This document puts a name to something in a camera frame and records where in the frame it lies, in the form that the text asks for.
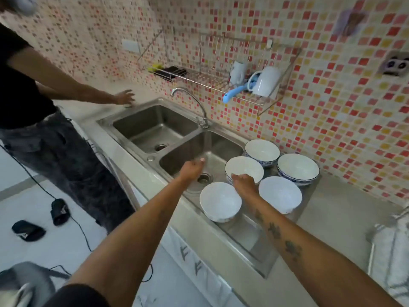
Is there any person's right hand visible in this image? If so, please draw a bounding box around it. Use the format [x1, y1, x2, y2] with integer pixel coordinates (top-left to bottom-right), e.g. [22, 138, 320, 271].
[230, 173, 260, 205]

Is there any person's left hand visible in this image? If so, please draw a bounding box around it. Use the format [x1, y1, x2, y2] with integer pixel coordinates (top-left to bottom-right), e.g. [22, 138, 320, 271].
[178, 158, 206, 182]

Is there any blue-patterned bowl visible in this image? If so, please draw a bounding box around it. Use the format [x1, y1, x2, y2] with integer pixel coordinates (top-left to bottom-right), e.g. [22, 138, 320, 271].
[245, 139, 281, 168]
[225, 156, 265, 186]
[277, 153, 320, 188]

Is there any white two-tier dish rack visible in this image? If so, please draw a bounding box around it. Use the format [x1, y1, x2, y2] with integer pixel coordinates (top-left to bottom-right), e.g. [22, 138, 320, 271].
[366, 201, 409, 306]

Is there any person's right forearm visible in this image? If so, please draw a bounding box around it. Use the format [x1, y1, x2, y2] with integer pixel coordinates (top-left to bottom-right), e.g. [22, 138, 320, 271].
[248, 196, 403, 307]

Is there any person's left forearm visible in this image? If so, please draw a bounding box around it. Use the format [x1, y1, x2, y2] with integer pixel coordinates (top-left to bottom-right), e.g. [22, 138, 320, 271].
[65, 177, 192, 307]

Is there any stainless steel double sink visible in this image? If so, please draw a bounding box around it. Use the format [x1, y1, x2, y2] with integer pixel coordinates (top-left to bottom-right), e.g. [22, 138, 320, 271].
[95, 97, 320, 278]

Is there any chrome faucet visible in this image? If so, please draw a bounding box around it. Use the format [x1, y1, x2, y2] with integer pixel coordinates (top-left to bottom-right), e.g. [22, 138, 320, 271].
[170, 87, 210, 129]

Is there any white base cabinet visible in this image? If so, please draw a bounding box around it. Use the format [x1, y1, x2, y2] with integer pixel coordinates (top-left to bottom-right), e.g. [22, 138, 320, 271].
[127, 175, 243, 307]

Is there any small white cup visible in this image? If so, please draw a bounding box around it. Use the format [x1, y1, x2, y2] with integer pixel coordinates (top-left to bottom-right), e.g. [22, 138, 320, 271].
[229, 60, 248, 87]

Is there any large white mug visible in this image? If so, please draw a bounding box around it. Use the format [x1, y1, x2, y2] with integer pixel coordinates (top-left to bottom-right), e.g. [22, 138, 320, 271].
[248, 66, 282, 98]

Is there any black slipper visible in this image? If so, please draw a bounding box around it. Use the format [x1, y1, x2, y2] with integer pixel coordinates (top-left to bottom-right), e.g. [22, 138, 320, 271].
[50, 198, 71, 226]
[12, 220, 47, 243]

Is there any black sleeve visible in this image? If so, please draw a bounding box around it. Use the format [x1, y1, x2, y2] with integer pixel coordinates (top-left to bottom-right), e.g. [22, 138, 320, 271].
[43, 283, 111, 307]

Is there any grey headset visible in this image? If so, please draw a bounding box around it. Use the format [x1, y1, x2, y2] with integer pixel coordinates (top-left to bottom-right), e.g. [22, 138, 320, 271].
[11, 0, 39, 16]

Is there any blue handled brush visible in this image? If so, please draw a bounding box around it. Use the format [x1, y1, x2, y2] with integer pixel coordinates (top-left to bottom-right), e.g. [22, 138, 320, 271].
[222, 78, 258, 104]

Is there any metal wire wall shelf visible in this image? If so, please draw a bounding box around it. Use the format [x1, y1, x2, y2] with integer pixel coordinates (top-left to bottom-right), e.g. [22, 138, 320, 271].
[137, 28, 302, 117]

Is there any white wall socket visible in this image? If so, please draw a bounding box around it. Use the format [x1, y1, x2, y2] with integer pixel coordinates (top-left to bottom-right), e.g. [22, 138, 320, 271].
[121, 39, 141, 55]

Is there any black floor cable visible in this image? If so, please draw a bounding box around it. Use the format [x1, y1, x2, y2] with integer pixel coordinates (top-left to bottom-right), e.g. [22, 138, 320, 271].
[0, 142, 154, 284]

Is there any wall power socket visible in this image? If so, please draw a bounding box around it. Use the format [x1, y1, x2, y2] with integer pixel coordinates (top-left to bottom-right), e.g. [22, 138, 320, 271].
[378, 51, 409, 76]

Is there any purple sticker wall hook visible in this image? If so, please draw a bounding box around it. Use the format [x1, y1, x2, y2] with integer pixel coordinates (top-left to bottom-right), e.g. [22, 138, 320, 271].
[334, 9, 368, 37]

